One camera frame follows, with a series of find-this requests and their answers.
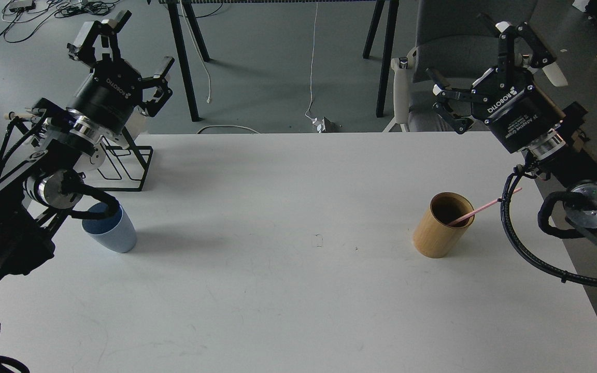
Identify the grey office chair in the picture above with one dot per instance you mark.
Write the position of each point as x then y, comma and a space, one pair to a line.
451, 39

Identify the blue cup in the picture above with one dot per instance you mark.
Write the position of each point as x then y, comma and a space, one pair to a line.
116, 233

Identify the black wire rack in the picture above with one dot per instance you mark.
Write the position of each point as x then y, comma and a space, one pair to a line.
123, 169

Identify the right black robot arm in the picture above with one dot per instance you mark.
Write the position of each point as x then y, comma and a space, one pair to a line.
568, 214

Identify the bamboo cup holder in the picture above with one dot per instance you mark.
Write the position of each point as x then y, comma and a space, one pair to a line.
434, 237

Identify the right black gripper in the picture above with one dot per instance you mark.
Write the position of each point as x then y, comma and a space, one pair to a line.
517, 112

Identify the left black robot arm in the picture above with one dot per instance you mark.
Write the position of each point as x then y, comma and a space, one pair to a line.
40, 185

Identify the white power adapter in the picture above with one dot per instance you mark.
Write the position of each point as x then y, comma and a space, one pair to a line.
323, 125

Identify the pink chopstick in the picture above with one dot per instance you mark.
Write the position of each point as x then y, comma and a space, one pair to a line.
474, 212

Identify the wooden dowel rod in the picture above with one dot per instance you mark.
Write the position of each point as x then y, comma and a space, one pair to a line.
18, 115

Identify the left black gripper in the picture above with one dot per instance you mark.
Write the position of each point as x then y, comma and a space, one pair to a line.
114, 88

